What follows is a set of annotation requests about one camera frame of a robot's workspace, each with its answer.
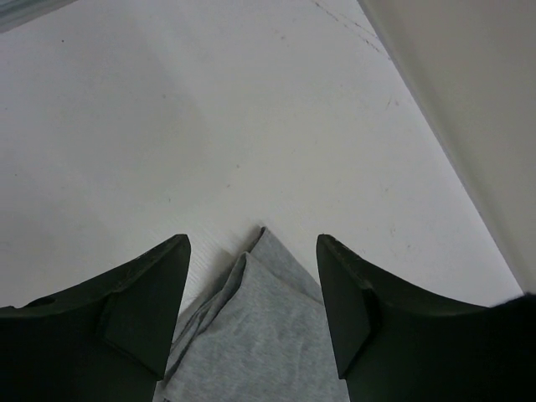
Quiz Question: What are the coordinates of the grey tank top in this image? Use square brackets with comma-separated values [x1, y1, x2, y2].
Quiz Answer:
[154, 228, 348, 401]

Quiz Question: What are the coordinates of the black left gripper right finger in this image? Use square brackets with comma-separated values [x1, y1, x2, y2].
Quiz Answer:
[316, 234, 535, 401]

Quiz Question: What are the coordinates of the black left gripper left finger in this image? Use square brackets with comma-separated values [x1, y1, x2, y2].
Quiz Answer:
[1, 234, 191, 401]

